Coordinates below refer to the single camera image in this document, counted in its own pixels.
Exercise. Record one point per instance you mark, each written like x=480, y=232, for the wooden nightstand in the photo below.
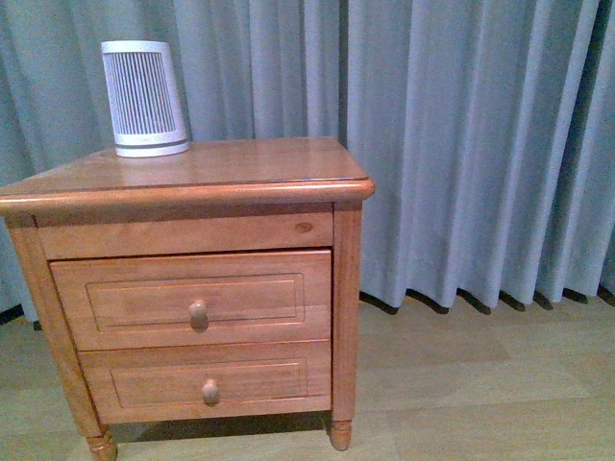
x=226, y=197

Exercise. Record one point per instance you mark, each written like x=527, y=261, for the wooden drawer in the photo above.
x=190, y=300
x=198, y=382

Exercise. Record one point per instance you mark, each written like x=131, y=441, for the white ribbed air purifier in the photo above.
x=146, y=112

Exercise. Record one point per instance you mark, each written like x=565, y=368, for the grey curtain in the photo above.
x=487, y=126

